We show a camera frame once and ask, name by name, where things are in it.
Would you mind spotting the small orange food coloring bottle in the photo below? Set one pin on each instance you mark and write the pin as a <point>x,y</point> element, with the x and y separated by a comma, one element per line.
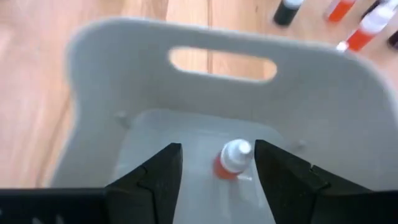
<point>359,40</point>
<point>340,11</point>
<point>234,155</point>

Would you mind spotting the small dark food coloring bottle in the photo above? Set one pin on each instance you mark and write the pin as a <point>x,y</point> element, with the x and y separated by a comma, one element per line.
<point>394,40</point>
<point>284,15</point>

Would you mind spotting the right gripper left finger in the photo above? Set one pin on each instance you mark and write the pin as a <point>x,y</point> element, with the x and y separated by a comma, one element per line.
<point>146,196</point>

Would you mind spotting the white plastic storage bin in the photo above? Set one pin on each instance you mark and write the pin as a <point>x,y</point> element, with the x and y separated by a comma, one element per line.
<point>217,99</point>

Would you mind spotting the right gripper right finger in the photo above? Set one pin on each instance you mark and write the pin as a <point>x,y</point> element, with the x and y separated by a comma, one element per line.
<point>295,193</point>

